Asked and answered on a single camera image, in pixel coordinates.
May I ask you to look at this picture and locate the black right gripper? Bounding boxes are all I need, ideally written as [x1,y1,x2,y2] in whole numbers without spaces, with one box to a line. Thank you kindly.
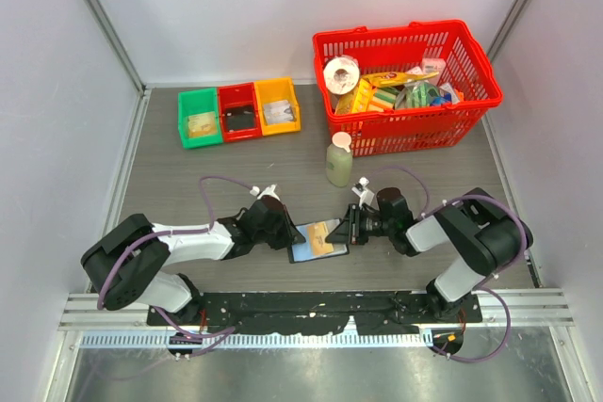
[326,203,395,245]

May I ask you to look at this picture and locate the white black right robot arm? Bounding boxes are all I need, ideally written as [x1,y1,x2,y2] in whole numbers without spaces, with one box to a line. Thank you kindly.
[326,187,533,322]

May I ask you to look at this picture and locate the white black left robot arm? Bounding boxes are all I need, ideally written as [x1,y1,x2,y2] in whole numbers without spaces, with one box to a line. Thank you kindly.
[81,195,305,325]

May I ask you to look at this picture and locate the white cards in yellow bin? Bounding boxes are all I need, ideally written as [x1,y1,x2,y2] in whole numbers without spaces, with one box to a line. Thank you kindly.
[263,100,296,125]

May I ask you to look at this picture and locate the black cards in red bin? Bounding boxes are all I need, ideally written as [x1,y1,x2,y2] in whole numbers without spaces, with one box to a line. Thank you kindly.
[224,105,256,132]

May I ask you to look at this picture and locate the gold cards in green bin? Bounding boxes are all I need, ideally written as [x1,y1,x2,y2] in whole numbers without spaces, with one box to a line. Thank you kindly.
[187,112,218,138]

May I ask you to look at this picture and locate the green liquid soap bottle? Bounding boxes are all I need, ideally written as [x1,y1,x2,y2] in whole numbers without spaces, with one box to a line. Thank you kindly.
[326,132,352,187]

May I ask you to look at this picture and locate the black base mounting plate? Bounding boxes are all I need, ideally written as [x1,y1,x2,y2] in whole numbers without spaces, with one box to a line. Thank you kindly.
[168,291,482,336]

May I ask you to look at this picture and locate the yellow plastic bin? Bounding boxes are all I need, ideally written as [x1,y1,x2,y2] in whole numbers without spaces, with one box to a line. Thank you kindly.
[253,77,302,136]

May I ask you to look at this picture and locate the yellow green sponge pack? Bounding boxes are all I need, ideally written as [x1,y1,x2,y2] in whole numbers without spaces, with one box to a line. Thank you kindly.
[350,79,399,113]

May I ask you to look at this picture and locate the red plastic bin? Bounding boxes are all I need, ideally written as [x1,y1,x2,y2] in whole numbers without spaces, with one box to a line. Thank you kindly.
[218,82,262,143]

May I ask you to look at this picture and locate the green packaged item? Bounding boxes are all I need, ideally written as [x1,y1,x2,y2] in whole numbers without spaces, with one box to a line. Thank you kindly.
[395,81,440,110]

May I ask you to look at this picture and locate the green plastic bin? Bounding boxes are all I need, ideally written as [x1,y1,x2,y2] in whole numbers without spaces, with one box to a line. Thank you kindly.
[178,88,223,150]

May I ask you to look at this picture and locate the white toilet paper roll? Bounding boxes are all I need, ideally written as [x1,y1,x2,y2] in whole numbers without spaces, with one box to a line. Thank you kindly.
[323,56,360,96]

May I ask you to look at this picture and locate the yellow snack bag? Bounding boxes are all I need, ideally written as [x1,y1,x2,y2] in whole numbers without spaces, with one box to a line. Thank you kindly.
[363,72,439,88]

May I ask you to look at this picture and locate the white pink carton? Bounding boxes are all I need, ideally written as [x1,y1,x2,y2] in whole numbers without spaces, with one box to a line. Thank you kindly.
[421,57,447,74]

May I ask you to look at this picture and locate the red shopping basket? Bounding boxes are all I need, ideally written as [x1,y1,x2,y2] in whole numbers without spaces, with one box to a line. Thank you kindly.
[313,20,503,157]

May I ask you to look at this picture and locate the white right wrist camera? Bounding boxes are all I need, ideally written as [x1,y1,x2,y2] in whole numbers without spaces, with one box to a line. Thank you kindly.
[351,177,375,206]

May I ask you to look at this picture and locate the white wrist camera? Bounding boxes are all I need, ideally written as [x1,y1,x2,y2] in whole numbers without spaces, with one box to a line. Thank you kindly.
[351,177,375,206]
[250,185,281,201]

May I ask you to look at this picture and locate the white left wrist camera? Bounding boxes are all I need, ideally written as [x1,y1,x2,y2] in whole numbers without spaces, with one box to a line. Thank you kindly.
[250,185,281,201]

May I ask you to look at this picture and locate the white slotted cable duct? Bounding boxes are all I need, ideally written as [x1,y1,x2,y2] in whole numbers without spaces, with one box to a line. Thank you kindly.
[79,330,433,350]

